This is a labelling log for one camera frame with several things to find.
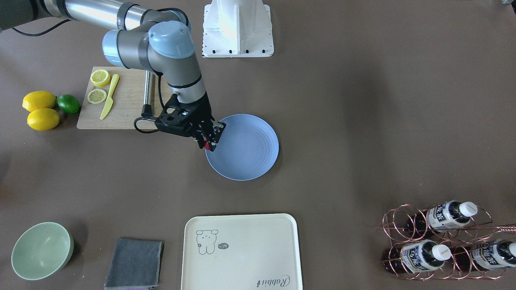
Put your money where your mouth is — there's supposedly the wooden cutting board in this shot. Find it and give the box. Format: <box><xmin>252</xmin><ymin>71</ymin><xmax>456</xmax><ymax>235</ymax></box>
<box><xmin>76</xmin><ymin>66</ymin><xmax>146</xmax><ymax>130</ymax></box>

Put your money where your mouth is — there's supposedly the dark drink bottle white cap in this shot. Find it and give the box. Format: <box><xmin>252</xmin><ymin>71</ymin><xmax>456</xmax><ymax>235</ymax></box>
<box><xmin>404</xmin><ymin>200</ymin><xmax>479</xmax><ymax>239</ymax></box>

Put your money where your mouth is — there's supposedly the copper wire bottle rack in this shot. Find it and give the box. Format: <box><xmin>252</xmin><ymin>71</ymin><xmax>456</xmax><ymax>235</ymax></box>
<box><xmin>377</xmin><ymin>204</ymin><xmax>516</xmax><ymax>281</ymax></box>

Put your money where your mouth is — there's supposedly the yellow lemon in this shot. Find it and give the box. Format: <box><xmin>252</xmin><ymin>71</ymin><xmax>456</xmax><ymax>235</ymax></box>
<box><xmin>22</xmin><ymin>91</ymin><xmax>56</xmax><ymax>112</ymax></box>
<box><xmin>27</xmin><ymin>108</ymin><xmax>60</xmax><ymax>131</ymax></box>

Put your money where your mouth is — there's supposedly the lemon slice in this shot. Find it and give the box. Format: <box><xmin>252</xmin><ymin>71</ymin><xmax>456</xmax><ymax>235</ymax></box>
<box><xmin>90</xmin><ymin>69</ymin><xmax>111</xmax><ymax>87</ymax></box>
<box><xmin>87</xmin><ymin>89</ymin><xmax>107</xmax><ymax>104</ymax></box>

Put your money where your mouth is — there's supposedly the green bowl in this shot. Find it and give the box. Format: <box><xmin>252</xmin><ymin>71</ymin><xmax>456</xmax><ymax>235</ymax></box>
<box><xmin>11</xmin><ymin>222</ymin><xmax>74</xmax><ymax>281</ymax></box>

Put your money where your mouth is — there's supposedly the grey folded cloth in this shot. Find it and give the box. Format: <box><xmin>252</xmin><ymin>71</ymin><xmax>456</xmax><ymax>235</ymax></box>
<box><xmin>104</xmin><ymin>238</ymin><xmax>163</xmax><ymax>290</ymax></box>

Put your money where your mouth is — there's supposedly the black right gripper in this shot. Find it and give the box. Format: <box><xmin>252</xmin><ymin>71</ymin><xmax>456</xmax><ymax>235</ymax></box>
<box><xmin>189</xmin><ymin>92</ymin><xmax>226</xmax><ymax>151</ymax></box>

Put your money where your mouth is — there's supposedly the yellow plastic knife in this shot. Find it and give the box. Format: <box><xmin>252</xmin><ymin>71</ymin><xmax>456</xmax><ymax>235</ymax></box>
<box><xmin>100</xmin><ymin>74</ymin><xmax>120</xmax><ymax>120</ymax></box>

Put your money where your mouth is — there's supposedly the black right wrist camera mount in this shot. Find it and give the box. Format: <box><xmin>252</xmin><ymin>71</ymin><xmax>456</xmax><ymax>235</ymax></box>
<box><xmin>154</xmin><ymin>93</ymin><xmax>205</xmax><ymax>137</ymax></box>

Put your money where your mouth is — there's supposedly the steel muddler black tip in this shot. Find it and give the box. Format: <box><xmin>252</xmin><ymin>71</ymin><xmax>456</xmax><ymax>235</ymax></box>
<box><xmin>141</xmin><ymin>71</ymin><xmax>156</xmax><ymax>117</ymax></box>

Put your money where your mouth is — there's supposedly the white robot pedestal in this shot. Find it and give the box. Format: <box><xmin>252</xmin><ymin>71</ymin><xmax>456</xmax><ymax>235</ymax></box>
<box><xmin>202</xmin><ymin>0</ymin><xmax>275</xmax><ymax>58</ymax></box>

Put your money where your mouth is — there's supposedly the green lime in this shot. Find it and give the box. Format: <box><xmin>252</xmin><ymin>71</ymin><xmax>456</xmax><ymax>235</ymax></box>
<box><xmin>56</xmin><ymin>94</ymin><xmax>81</xmax><ymax>114</ymax></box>

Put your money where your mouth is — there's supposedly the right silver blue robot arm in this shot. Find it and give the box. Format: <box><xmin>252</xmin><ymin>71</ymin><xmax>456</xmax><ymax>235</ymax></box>
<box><xmin>1</xmin><ymin>0</ymin><xmax>226</xmax><ymax>151</ymax></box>

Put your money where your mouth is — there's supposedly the cream rabbit tray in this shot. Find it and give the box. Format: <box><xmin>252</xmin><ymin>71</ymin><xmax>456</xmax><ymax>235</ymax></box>
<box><xmin>181</xmin><ymin>213</ymin><xmax>304</xmax><ymax>290</ymax></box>

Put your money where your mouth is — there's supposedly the blue round plate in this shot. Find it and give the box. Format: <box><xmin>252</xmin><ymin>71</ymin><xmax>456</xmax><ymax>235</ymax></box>
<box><xmin>205</xmin><ymin>114</ymin><xmax>279</xmax><ymax>181</ymax></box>

